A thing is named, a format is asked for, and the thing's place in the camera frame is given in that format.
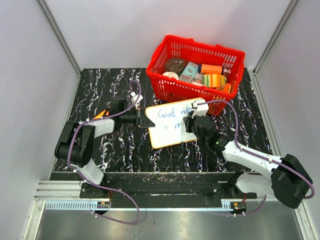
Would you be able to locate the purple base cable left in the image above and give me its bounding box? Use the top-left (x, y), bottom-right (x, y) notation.
top-left (91, 186), bottom-right (141, 225)

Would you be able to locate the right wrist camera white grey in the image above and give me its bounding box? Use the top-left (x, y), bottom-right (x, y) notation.
top-left (191, 98), bottom-right (209, 118)

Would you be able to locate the white board yellow frame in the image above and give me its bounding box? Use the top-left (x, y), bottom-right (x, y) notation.
top-left (145, 97), bottom-right (202, 149)

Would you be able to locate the wrist camera white grey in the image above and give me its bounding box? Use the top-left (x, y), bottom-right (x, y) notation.
top-left (191, 98), bottom-right (209, 118)
top-left (130, 91), bottom-right (143, 110)

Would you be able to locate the pink white round item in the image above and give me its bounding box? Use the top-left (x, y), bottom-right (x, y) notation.
top-left (162, 71), bottom-right (179, 80)

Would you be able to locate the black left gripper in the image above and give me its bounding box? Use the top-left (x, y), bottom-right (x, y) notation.
top-left (120, 107), bottom-right (155, 129)

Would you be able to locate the red plastic shopping basket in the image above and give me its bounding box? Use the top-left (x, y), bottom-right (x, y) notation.
top-left (146, 35), bottom-right (246, 102)

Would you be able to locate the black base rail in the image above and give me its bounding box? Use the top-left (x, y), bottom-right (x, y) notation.
top-left (80, 172), bottom-right (257, 209)

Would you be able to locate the teal white small box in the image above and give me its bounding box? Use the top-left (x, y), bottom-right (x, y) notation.
top-left (178, 61), bottom-right (199, 83)

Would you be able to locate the orange bottle blue cap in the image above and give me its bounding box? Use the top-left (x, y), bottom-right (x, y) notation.
top-left (198, 64), bottom-right (223, 75)

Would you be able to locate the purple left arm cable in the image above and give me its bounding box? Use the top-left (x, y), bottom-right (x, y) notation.
top-left (66, 79), bottom-right (142, 188)

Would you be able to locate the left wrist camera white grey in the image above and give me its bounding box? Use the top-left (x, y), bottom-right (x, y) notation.
top-left (130, 91), bottom-right (143, 110)

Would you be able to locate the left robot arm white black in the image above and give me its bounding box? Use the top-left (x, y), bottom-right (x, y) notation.
top-left (54, 97), bottom-right (156, 198)

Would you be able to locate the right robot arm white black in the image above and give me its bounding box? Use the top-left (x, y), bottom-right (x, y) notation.
top-left (183, 115), bottom-right (315, 209)

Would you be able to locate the striped sponge pack in basket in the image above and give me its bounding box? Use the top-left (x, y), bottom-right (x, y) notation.
top-left (203, 73), bottom-right (227, 88)

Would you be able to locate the orange green sponge pack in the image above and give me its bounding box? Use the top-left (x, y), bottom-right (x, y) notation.
top-left (94, 108), bottom-right (109, 119)

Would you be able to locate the brown round chocolate item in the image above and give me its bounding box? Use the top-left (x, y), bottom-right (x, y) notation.
top-left (164, 57), bottom-right (186, 75)

